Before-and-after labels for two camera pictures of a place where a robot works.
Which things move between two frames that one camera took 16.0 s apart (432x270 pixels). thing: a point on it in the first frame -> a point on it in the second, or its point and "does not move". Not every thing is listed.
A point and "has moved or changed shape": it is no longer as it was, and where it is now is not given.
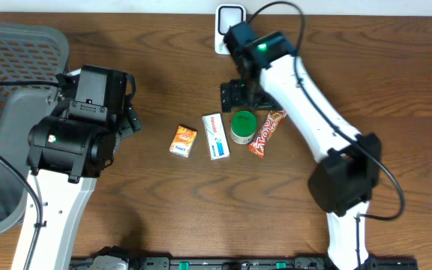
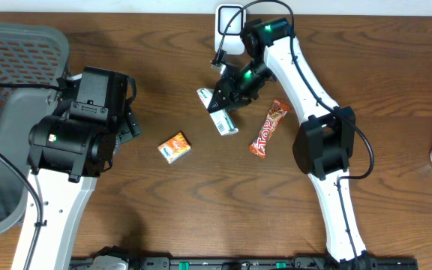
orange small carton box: (183, 141) has moved or changed shape
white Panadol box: (216, 136) -> (221, 118)
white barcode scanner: (226, 15) does not move
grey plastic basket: (4, 114) does not move
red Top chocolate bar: (261, 139) does not move
